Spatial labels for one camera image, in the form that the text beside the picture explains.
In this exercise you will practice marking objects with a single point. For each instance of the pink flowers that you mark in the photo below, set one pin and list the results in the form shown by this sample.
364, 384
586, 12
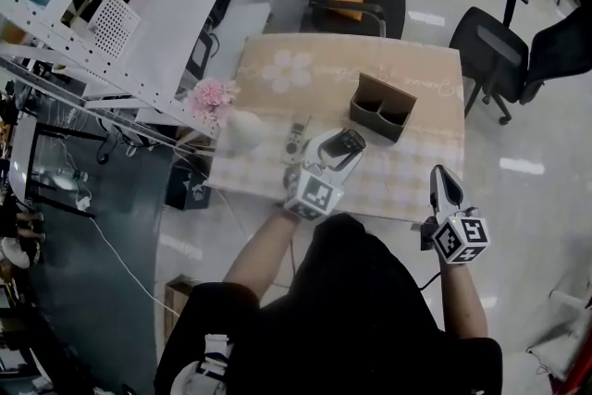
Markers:
213, 99

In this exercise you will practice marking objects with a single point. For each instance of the person's black shirt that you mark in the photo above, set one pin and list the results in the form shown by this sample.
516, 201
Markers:
342, 314

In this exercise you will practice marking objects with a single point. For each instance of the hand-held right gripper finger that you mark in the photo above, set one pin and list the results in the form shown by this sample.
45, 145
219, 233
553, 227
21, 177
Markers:
437, 196
459, 201

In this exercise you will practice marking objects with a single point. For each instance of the black swivel office chair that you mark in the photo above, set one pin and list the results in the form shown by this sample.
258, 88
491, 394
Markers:
490, 51

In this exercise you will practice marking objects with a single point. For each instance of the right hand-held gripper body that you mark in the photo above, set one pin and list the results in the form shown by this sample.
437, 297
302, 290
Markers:
460, 240

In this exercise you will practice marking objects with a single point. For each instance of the clear plastic bottle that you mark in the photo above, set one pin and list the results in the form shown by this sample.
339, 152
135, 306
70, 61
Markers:
71, 175

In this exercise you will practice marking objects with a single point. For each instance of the black printed box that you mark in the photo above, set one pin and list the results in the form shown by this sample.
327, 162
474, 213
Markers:
185, 189

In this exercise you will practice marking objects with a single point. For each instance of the white power adapter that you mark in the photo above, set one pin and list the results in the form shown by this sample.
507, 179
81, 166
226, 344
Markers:
84, 204

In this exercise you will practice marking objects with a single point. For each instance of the brown remote holder box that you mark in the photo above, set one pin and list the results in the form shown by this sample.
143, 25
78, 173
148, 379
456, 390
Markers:
390, 95

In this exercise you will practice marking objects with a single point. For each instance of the white bag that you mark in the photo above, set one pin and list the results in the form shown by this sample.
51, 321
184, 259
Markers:
555, 347

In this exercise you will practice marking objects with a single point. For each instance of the white perforated basket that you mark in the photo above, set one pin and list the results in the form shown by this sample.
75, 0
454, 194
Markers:
113, 20

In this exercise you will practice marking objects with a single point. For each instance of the black metal frame stand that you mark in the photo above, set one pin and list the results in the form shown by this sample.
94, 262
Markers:
32, 162

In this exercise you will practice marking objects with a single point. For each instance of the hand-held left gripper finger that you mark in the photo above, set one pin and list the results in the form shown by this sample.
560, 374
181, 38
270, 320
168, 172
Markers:
312, 148
349, 163

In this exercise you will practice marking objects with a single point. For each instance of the black remote control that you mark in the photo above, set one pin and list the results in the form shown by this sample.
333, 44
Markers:
344, 142

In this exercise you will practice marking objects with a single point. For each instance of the person's left forearm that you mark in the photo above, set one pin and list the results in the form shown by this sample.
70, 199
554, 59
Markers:
256, 259

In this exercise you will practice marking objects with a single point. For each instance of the white appliance with dark window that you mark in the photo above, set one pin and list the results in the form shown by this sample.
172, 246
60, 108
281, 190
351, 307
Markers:
200, 53

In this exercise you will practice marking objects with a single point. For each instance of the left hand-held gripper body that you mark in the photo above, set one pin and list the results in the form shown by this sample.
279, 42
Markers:
314, 194

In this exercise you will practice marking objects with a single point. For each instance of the wooden crate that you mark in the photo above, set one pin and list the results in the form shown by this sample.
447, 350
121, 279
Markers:
178, 305

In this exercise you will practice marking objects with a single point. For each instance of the person's right forearm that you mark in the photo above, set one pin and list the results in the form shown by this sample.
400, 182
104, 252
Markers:
462, 300

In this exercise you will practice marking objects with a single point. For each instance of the white metal shelf rack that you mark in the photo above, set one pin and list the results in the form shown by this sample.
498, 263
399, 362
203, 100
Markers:
176, 23

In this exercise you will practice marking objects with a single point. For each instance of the red bag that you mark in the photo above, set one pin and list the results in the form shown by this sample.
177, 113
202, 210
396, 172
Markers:
580, 372

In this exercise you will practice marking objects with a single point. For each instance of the white vase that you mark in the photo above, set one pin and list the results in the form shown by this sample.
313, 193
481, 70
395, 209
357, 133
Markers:
242, 132

